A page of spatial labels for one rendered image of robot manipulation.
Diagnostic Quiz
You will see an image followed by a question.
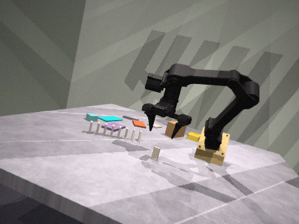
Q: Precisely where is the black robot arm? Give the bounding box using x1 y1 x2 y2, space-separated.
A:
145 63 260 151

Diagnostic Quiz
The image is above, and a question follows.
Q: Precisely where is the teal cube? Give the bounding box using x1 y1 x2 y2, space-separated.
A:
86 113 99 121

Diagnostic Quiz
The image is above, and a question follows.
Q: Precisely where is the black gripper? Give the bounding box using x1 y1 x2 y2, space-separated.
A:
141 94 192 139

